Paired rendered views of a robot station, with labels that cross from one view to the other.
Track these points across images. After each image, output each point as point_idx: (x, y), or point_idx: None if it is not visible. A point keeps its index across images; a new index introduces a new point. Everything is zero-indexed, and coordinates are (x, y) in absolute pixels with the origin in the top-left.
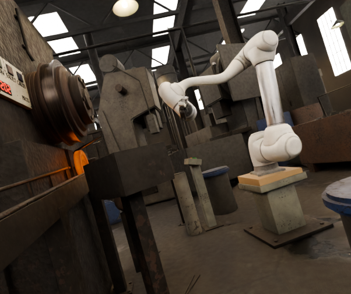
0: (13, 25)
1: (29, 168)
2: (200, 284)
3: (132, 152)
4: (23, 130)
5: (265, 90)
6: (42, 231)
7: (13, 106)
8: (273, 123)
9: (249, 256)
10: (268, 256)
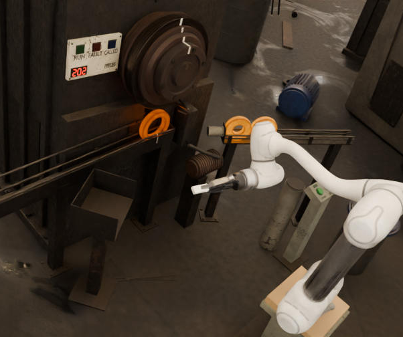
0: None
1: (69, 140)
2: (161, 285)
3: (85, 211)
4: (94, 94)
5: (325, 257)
6: (30, 204)
7: (90, 76)
8: (304, 287)
9: (214, 317)
10: (215, 335)
